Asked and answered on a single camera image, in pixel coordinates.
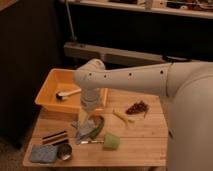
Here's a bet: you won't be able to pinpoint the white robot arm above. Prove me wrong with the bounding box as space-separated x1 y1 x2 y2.
74 59 213 171

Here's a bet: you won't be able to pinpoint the grey blue crumpled cloth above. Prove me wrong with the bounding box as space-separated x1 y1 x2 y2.
71 120 96 144

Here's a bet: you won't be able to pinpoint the green curved vegetable toy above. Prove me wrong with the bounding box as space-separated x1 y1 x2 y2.
90 116 105 140

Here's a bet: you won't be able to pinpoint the small silver knife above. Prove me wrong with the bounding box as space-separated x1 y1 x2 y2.
80 140 104 144

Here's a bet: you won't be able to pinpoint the black striped blocks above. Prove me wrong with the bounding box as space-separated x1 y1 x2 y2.
42 131 68 145

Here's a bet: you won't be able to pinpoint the yellow plastic bin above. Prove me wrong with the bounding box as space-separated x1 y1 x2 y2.
34 68 109 115

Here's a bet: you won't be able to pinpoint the green sponge block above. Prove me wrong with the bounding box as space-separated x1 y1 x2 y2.
103 132 120 150

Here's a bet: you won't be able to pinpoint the yellow banana toy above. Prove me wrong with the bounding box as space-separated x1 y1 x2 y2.
113 110 135 124

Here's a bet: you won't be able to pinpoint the blue folded cloth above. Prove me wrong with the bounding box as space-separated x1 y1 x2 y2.
29 145 58 163

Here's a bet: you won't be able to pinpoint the dark dried debris pile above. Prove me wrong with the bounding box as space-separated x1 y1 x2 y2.
126 101 149 115

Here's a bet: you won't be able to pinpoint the metal vertical pole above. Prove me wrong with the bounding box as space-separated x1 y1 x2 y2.
65 0 77 42

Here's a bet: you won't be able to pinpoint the grey metal rail beam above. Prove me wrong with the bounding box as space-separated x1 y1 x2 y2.
64 42 188 66

